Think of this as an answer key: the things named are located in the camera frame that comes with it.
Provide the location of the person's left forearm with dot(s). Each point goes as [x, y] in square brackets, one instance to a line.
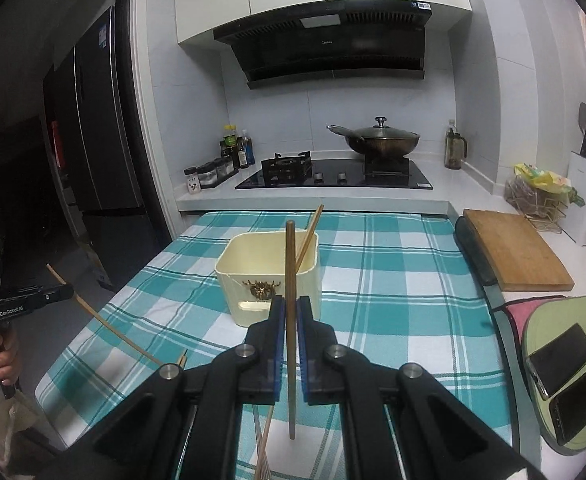
[3, 430]

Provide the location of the green cap sauce bottle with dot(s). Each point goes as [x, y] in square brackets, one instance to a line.
[229, 135]

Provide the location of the dark door frame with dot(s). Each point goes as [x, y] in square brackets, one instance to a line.
[138, 110]

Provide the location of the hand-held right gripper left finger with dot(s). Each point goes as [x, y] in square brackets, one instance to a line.
[273, 345]

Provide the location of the black smartphone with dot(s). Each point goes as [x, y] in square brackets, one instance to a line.
[583, 405]
[560, 360]

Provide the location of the dark wok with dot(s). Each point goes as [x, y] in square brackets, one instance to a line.
[383, 149]

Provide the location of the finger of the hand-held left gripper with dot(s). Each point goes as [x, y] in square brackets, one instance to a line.
[48, 294]

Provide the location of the glass spice jar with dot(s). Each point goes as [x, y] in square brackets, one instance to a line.
[231, 166]
[207, 176]

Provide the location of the grey spatula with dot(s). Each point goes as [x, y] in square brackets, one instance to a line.
[585, 112]

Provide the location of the teal checked tablecloth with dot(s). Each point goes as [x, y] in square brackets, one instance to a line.
[398, 285]

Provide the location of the cream plastic utensil holder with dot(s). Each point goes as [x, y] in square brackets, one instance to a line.
[253, 270]

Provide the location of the pink mat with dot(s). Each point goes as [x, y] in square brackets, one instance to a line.
[523, 312]

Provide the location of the wooden cutting board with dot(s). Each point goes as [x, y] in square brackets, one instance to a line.
[518, 250]

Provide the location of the glass pitcher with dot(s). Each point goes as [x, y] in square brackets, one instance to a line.
[454, 152]

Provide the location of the black range hood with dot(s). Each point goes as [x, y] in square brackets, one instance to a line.
[323, 55]

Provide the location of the white label spice jar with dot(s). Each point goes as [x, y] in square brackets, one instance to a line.
[192, 182]

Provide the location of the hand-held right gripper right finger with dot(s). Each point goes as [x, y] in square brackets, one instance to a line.
[309, 345]

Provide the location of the blue label sauce bottle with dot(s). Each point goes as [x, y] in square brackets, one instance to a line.
[249, 150]

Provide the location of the dark refrigerator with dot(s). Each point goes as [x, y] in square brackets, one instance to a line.
[98, 135]

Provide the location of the dark sauce bottle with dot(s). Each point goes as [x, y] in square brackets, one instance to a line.
[243, 155]

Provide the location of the glass wok lid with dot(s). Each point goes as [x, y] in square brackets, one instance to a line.
[383, 131]

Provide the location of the green mat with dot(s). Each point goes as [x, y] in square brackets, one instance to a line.
[573, 315]

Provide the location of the black glass gas stove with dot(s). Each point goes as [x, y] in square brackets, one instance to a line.
[353, 180]

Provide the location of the yellow green snack packet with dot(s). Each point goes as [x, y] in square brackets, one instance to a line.
[548, 180]

